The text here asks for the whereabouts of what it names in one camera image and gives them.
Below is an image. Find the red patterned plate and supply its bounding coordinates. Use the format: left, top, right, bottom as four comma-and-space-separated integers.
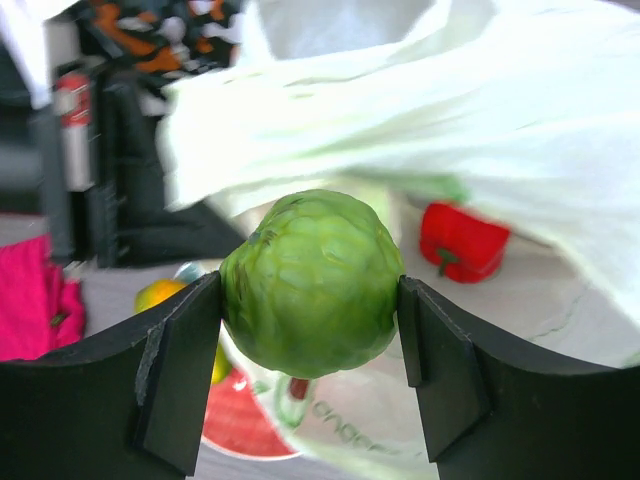
174, 262, 301, 461

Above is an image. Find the magenta folded cloth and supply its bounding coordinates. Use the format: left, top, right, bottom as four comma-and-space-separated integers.
0, 235, 86, 361

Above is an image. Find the yellow green mango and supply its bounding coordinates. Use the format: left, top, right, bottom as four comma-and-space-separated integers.
134, 278, 187, 314

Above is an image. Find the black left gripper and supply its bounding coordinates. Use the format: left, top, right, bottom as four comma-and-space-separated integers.
33, 60, 244, 265

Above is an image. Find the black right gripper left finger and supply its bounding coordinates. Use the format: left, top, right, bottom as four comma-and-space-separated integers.
1, 273, 221, 479

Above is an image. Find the yellow lemon mango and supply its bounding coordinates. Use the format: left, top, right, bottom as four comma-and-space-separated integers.
211, 344, 233, 385

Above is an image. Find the green custard apple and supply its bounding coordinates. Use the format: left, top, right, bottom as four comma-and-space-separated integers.
220, 189, 405, 379

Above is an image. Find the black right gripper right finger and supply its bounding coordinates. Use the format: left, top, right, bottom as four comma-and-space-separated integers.
398, 277, 639, 480

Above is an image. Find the red bell pepper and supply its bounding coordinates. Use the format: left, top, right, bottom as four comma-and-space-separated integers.
419, 202, 511, 284

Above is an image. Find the light green plastic bag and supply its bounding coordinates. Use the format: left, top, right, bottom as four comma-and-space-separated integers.
157, 1, 639, 479

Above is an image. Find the orange camouflage garment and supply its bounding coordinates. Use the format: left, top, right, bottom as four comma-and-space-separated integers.
74, 0, 251, 116

